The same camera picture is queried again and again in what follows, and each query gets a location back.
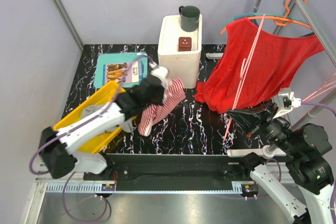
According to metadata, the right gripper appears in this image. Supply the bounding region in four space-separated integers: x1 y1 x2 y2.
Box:
226 100 301 156

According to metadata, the red white striped tank top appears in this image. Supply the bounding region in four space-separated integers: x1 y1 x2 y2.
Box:
138 78 186 136

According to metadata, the grey tank top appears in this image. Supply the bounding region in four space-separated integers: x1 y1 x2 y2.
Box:
80 104 135 133

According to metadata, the pink wire hanger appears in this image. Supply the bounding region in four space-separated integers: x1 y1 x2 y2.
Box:
223 14 266 141
302 72 336 102

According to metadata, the pink wire hanger front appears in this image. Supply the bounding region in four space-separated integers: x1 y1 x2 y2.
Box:
302 72 336 102

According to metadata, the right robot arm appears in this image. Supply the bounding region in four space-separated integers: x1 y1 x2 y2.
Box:
227 103 335 223

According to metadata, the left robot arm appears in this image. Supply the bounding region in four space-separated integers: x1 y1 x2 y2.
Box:
37 72 167 180

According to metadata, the teal plastic hanger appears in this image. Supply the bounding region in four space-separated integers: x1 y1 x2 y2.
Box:
223 0 305 32

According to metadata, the orange plastic hanger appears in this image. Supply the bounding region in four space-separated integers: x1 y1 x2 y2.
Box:
220 0 313 35

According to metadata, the dog picture book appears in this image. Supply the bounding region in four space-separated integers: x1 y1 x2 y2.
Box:
102 61 144 84

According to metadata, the teal tray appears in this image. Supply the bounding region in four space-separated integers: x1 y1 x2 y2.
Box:
93 52 148 89

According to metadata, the white rack foot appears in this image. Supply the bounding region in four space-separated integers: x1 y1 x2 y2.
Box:
227 147 287 159

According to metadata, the yellow plastic basket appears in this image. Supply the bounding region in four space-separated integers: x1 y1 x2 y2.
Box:
54 81 122 154

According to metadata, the white foam box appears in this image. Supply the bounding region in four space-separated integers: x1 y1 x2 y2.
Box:
157 15 203 89

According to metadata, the brown square box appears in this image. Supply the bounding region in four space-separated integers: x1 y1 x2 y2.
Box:
178 37 192 51

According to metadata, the dark green mug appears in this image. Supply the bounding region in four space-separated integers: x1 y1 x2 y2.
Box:
178 6 200 32

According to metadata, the metal clothes rack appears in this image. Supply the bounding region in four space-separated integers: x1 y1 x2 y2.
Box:
251 0 336 156

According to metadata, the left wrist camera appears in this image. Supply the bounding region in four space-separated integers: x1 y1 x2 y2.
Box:
149 62 169 89

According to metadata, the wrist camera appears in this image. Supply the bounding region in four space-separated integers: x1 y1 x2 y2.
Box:
271 88 301 119
149 62 169 89

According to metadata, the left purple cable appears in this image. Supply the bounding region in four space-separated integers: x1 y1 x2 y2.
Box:
28 55 158 221

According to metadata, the purple cable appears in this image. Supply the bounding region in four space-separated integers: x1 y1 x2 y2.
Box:
257 102 336 224
28 55 158 221

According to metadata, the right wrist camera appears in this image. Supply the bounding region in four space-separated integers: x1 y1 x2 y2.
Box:
271 88 301 119

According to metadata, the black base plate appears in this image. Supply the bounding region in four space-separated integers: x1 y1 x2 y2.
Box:
83 153 254 193

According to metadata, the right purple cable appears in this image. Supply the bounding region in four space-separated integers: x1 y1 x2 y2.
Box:
257 102 336 224

